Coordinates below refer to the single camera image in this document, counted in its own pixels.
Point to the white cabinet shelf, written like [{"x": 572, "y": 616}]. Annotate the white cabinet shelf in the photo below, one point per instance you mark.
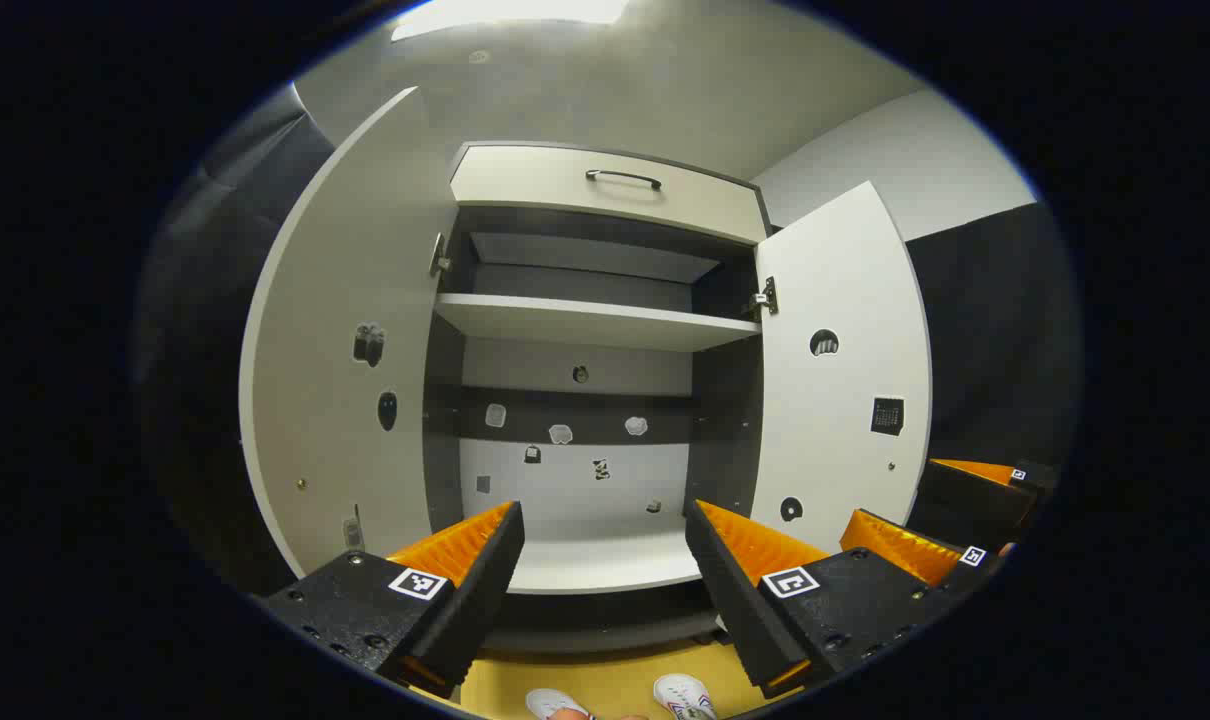
[{"x": 585, "y": 322}]

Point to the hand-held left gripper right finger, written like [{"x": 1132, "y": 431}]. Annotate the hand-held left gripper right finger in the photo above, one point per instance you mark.
[{"x": 725, "y": 590}]

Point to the metal door hinge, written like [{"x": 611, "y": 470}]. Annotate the metal door hinge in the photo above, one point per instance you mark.
[
  {"x": 768, "y": 298},
  {"x": 438, "y": 258}
]

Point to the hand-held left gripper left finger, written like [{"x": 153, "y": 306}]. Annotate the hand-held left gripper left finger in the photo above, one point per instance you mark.
[{"x": 485, "y": 590}]

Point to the white striped shoe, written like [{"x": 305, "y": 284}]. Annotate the white striped shoe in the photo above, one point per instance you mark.
[
  {"x": 680, "y": 692},
  {"x": 550, "y": 702}
]

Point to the black backdrop cloth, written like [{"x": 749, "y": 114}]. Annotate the black backdrop cloth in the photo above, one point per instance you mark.
[
  {"x": 205, "y": 300},
  {"x": 995, "y": 330}
]

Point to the white shoe cabinet door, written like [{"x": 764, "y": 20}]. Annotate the white shoe cabinet door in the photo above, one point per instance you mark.
[
  {"x": 845, "y": 270},
  {"x": 345, "y": 280}
]

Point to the ceiling light panel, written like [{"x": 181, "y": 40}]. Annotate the ceiling light panel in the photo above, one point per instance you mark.
[{"x": 505, "y": 10}]

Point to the white shoe cabinet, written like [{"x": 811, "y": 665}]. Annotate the white shoe cabinet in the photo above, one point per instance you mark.
[{"x": 575, "y": 490}]

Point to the white cabinet drawer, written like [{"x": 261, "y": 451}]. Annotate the white cabinet drawer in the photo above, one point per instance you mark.
[{"x": 525, "y": 185}]

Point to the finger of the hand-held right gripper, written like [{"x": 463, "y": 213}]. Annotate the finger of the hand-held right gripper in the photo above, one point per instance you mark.
[
  {"x": 905, "y": 548},
  {"x": 970, "y": 500}
]

